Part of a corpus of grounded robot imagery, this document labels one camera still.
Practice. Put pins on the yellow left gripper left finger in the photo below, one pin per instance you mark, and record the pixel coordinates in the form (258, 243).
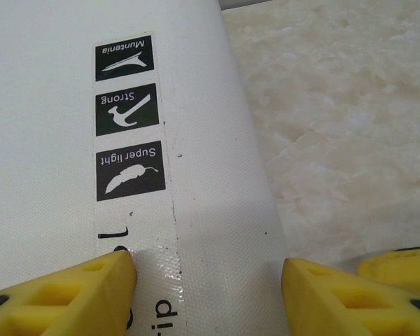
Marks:
(56, 308)

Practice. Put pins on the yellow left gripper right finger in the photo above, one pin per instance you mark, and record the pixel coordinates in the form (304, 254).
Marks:
(336, 308)

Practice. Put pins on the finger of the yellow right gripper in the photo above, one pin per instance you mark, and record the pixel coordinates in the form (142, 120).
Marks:
(399, 269)

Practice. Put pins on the white hard-shell suitcase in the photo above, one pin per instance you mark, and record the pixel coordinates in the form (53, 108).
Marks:
(56, 105)

